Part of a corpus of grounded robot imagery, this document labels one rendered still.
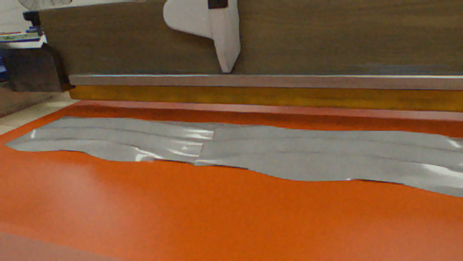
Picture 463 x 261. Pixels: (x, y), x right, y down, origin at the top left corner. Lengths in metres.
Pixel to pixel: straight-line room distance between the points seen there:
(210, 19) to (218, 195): 0.13
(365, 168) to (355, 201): 0.03
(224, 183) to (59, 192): 0.10
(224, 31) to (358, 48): 0.10
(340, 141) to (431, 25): 0.10
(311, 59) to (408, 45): 0.07
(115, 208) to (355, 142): 0.15
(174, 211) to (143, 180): 0.04
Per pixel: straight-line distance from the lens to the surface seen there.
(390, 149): 0.22
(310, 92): 0.28
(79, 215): 0.19
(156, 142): 0.24
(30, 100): 0.44
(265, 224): 0.16
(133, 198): 0.19
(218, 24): 0.25
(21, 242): 0.19
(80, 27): 0.35
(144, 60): 0.31
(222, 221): 0.16
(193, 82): 0.28
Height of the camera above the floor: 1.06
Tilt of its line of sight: 23 degrees down
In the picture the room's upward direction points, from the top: 5 degrees counter-clockwise
